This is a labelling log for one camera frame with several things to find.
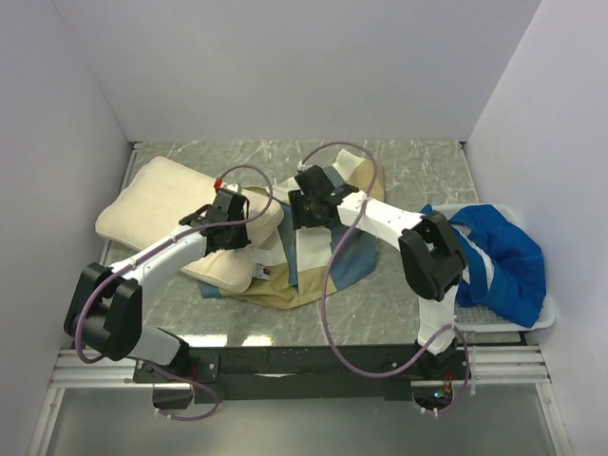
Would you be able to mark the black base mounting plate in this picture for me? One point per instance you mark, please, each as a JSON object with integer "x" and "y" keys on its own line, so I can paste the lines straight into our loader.
{"x": 300, "y": 372}

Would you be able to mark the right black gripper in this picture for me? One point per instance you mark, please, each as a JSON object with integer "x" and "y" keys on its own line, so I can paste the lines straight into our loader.
{"x": 297, "y": 200}

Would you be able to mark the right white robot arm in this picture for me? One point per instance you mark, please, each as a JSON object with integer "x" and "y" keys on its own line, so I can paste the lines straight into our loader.
{"x": 432, "y": 257}

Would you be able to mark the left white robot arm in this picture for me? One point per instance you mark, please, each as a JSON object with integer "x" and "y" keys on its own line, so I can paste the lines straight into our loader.
{"x": 106, "y": 310}

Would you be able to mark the blue cloth in basket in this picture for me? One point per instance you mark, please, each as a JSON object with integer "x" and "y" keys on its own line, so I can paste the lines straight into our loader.
{"x": 503, "y": 261}

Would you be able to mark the blue beige patchwork pillowcase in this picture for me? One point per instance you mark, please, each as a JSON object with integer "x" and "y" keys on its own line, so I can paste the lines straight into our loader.
{"x": 290, "y": 266}

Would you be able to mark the aluminium rail frame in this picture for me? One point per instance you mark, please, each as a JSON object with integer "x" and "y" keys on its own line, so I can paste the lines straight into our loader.
{"x": 508, "y": 365}

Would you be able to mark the white plastic basket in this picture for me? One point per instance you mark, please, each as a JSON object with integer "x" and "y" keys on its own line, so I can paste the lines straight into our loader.
{"x": 503, "y": 318}

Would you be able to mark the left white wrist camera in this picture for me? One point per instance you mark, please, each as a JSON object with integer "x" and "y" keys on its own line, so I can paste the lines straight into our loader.
{"x": 224, "y": 185}

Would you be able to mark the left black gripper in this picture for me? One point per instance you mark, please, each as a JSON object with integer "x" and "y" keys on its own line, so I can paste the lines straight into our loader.
{"x": 241, "y": 240}

